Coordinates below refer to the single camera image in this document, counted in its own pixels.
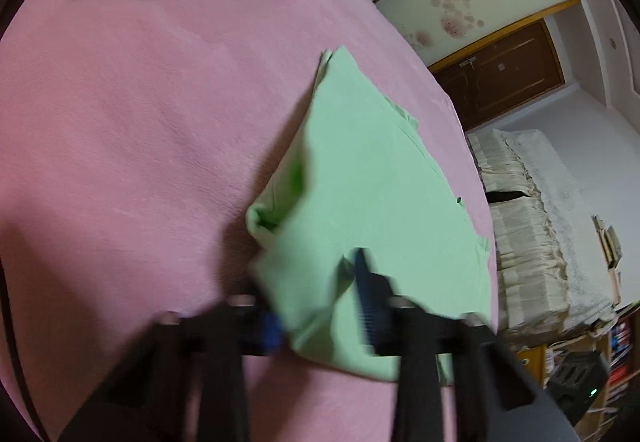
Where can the wooden bookshelf with books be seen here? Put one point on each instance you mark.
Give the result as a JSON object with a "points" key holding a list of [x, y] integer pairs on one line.
{"points": [[620, 352]]}

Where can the green t-shirt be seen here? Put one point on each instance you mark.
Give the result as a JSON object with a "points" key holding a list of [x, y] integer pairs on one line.
{"points": [[375, 172]]}

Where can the brown wooden door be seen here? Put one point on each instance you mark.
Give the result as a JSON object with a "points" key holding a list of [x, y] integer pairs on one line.
{"points": [[500, 77]]}

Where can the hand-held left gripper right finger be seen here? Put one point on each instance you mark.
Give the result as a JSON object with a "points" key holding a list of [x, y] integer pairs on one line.
{"points": [[370, 302]]}

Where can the cream lace covered furniture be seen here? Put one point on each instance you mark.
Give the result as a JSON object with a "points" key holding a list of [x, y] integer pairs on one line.
{"points": [[530, 232]]}

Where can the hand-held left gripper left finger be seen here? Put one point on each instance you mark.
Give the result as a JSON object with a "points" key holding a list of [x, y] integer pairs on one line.
{"points": [[270, 329]]}

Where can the pink bed blanket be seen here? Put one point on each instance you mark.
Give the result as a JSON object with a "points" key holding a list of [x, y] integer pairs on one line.
{"points": [[125, 122]]}

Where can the wooden drawer cabinet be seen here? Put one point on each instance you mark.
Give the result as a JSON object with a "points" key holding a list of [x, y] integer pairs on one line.
{"points": [[530, 364]]}

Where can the stack of books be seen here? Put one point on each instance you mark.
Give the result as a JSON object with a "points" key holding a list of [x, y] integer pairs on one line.
{"points": [[607, 247]]}

